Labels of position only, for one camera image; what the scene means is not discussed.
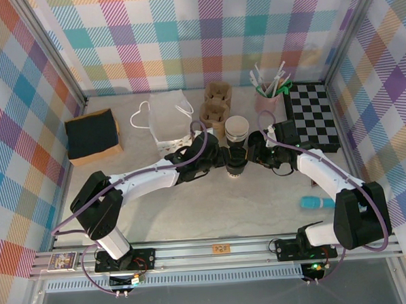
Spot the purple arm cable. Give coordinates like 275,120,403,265
47,119,218,299
256,103,391,288

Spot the white paper gift bag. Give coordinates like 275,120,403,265
129,89,197,160

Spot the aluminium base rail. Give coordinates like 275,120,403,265
28,228,406,280

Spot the short white wrapped straw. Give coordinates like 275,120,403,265
276,73,293,94

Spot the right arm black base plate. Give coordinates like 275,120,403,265
273,235,339,262

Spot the teal plastic tube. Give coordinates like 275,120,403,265
299,194,337,212

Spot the pink holder cup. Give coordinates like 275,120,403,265
253,83,280,116

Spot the aluminium frame post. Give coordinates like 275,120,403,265
318,0,386,85
10,0,89,114

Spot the stack of paper cups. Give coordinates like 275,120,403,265
224,114,251,149

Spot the brown cardboard box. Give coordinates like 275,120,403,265
64,108,125,168

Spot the black grey checkerboard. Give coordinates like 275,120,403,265
282,79,341,156

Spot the small black controller board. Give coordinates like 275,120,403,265
301,260,328,277
108,273,147,290

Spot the navy blue cloth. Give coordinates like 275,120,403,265
63,108,120,160

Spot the long white wrapped straw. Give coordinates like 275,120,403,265
269,61,288,95

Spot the purple playing card box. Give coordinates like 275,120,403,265
46,252,77,272

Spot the green stirrer with loop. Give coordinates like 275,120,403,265
274,80,294,97

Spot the brown pulp cup carrier stack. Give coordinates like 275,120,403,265
197,81,236,141

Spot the thin white wrapped straw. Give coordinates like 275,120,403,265
254,62,268,95

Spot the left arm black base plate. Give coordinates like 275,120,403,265
93,248,158,275

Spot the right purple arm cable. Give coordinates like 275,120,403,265
256,103,391,288

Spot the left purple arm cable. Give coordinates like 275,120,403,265
47,119,218,299

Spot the black paper coffee cup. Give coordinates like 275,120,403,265
226,165,247,180

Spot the grey slotted cable duct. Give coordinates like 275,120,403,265
42,264,306,294

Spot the single black cup lid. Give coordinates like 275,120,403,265
225,146,248,171

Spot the flat white straw wrapper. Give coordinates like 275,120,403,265
248,69,262,91

